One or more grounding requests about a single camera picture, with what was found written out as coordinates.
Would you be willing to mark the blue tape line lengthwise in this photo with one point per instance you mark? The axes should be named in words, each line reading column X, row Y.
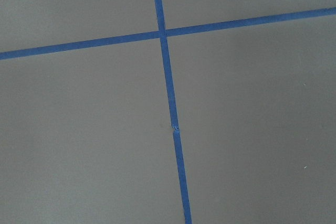
column 173, row 111

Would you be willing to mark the blue tape line crosswise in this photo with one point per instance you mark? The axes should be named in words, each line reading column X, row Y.
column 167, row 32

